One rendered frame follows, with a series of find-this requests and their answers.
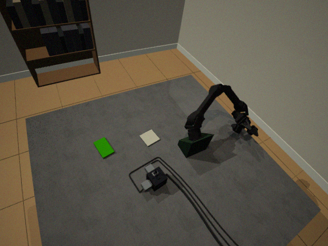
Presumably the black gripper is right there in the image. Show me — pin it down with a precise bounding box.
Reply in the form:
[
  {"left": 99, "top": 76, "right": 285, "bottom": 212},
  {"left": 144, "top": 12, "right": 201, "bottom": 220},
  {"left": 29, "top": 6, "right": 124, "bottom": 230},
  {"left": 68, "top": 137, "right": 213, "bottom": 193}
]
[{"left": 235, "top": 114, "right": 258, "bottom": 137}]

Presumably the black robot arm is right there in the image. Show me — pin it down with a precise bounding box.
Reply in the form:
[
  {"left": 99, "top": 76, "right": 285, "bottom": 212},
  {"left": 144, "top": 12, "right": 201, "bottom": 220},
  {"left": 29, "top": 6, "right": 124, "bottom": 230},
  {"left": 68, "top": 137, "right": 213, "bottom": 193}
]
[{"left": 184, "top": 84, "right": 251, "bottom": 141}]

